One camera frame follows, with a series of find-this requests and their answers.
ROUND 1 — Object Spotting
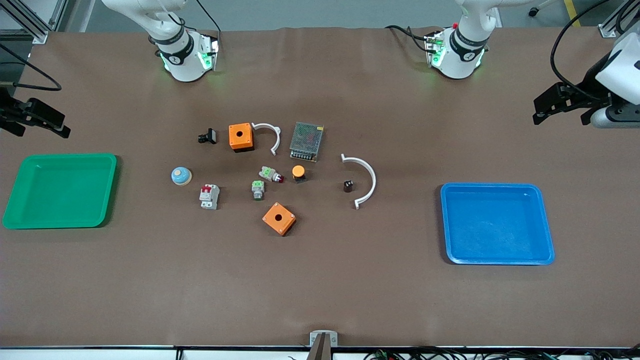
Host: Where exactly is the green plastic tray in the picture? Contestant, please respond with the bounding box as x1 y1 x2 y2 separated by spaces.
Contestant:
2 153 118 230

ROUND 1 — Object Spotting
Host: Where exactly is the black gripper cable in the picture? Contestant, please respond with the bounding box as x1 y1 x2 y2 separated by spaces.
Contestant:
549 0 614 97
0 44 62 92

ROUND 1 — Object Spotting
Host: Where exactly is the grey red circuit breaker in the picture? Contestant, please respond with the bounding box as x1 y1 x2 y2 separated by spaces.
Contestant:
199 184 221 210

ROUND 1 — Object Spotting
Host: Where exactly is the metal mesh power supply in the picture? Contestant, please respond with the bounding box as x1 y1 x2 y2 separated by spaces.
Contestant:
289 121 325 163

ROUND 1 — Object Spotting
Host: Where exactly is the small white curved bracket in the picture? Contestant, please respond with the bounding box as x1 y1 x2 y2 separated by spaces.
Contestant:
251 122 282 157

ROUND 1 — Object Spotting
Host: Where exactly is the orange button box upright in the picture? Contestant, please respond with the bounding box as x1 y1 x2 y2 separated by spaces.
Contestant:
228 123 255 153

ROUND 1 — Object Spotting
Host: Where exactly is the black left arm base cable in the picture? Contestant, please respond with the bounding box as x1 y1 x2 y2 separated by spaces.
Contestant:
384 24 432 54

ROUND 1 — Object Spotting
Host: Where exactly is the blue dome button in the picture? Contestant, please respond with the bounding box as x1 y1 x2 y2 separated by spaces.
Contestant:
171 166 193 187

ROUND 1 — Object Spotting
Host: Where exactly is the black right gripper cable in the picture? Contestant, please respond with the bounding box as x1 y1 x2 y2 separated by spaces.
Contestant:
0 44 62 92

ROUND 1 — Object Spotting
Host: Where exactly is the aluminium frame profile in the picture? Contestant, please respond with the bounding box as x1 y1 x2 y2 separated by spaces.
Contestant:
598 0 640 39
0 0 69 46

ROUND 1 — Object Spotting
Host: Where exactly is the orange button box tilted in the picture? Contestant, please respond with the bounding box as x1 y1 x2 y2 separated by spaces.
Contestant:
262 202 297 237

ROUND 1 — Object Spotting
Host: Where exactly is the large white curved bracket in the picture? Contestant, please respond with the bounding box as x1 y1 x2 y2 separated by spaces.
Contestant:
340 153 377 210

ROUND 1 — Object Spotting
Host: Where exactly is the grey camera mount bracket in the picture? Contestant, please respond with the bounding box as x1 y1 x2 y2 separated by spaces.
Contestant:
309 330 339 360

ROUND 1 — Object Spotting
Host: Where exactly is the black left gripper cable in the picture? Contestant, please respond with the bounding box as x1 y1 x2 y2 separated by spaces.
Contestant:
549 0 614 97

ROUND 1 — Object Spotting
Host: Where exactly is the black arm base cable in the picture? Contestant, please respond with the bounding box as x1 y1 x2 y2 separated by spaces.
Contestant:
384 24 432 54
194 0 222 34

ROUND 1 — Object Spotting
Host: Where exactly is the red-tipped push button switch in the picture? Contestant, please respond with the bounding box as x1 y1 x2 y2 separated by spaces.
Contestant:
258 166 285 184

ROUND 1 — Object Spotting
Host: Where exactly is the brown table cover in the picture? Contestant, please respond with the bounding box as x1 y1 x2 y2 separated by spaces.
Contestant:
0 26 640 349

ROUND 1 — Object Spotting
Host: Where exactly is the black right arm base cable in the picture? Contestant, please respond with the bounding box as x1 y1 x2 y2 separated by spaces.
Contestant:
194 0 222 34

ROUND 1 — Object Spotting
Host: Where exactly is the blue plastic tray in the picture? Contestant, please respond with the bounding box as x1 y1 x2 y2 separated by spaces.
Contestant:
440 182 556 266

